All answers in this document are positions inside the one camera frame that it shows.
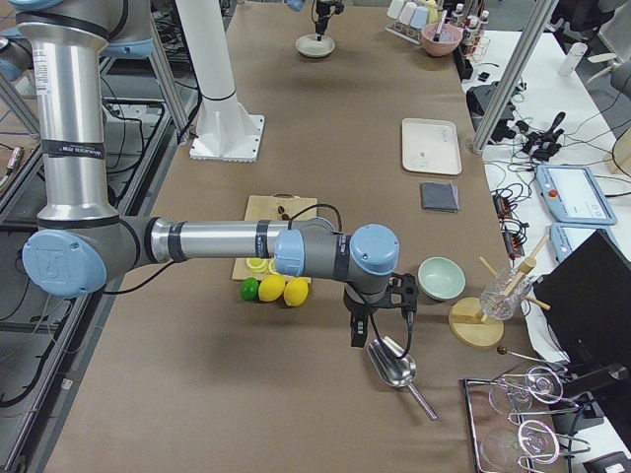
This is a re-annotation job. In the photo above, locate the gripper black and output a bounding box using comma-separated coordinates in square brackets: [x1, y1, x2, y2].
[315, 0, 344, 22]
[343, 284, 389, 348]

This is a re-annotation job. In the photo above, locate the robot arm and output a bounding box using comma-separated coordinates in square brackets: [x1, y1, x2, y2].
[285, 0, 345, 21]
[15, 1, 403, 347]

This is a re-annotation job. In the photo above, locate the white rabbit tray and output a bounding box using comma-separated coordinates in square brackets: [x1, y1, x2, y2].
[401, 118, 462, 175]

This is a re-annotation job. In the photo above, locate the grey white plate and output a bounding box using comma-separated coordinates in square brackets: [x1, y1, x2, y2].
[295, 34, 335, 59]

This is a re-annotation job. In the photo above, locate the steel ice scoop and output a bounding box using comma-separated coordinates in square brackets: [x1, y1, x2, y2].
[368, 336, 438, 421]

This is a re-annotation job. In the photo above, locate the whole lemon far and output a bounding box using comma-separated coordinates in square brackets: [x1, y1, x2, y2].
[283, 277, 310, 306]

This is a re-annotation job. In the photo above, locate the whole lemon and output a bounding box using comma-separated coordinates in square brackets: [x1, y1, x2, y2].
[258, 274, 286, 303]
[283, 277, 310, 306]

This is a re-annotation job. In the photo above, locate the white cup rack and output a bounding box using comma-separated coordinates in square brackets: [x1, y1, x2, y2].
[386, 0, 441, 44]

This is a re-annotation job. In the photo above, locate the mint green bowl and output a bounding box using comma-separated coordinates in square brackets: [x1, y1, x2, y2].
[417, 257, 465, 301]

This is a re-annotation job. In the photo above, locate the whole lemon near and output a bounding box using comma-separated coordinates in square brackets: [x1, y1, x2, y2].
[258, 274, 286, 303]

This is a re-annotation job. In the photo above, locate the lemon half lower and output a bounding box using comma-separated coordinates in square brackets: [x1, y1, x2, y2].
[268, 259, 279, 275]

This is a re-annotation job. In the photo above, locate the lemon half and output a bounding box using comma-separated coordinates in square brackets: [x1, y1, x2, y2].
[268, 259, 279, 275]
[245, 257, 269, 274]

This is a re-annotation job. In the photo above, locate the wooden cup tree stand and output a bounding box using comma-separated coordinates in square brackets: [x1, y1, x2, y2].
[449, 234, 550, 348]

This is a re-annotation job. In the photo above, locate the green lime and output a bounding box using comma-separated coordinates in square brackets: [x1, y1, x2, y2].
[240, 277, 259, 302]

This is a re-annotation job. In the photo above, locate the lemon half upper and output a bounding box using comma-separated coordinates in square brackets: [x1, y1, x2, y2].
[245, 257, 269, 274]

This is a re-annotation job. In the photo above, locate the steel muddler black tip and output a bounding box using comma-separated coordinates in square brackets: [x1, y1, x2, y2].
[433, 10, 448, 42]

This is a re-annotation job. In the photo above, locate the pink ice bowl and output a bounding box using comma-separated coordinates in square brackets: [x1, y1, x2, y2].
[421, 23, 462, 57]

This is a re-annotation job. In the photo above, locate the clear glass cup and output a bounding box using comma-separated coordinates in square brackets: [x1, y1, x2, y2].
[479, 267, 532, 320]

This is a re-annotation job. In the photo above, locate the bamboo cutting board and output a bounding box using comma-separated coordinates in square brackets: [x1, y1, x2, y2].
[232, 195, 317, 281]

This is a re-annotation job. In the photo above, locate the folded grey cloth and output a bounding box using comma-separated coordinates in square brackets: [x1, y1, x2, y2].
[420, 182, 459, 213]

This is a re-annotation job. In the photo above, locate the teach pendant near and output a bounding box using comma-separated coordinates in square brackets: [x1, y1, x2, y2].
[549, 223, 603, 263]

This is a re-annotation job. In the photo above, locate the teach pendant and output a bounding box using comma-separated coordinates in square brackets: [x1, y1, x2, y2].
[549, 223, 603, 263]
[535, 165, 617, 226]

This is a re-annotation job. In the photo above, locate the black monitor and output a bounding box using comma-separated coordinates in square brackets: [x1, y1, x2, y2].
[534, 231, 630, 368]

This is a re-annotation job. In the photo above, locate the teach pendant far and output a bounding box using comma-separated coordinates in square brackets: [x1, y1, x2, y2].
[535, 165, 617, 226]

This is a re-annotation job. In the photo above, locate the aluminium frame post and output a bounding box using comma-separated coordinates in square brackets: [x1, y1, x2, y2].
[471, 0, 558, 156]

